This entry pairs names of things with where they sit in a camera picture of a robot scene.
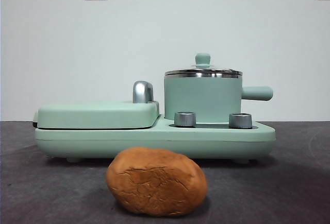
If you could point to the glass lid with green knob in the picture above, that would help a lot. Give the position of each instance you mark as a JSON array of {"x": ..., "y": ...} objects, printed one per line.
[{"x": 203, "y": 59}]

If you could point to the mint green breakfast machine base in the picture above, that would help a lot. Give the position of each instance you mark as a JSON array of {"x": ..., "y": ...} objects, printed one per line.
[{"x": 154, "y": 141}]

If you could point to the mint green steamer pot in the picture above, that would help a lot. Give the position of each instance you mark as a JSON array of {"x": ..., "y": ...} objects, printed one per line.
[{"x": 201, "y": 95}]

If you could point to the mint green griddle cover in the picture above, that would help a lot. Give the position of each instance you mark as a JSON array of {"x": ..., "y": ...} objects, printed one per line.
[{"x": 90, "y": 113}]

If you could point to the brown potato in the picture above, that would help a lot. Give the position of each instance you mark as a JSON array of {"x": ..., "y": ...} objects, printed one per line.
[{"x": 157, "y": 182}]

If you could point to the silver control knob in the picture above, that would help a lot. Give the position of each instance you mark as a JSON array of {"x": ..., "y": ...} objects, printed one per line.
[
  {"x": 184, "y": 119},
  {"x": 240, "y": 120}
]

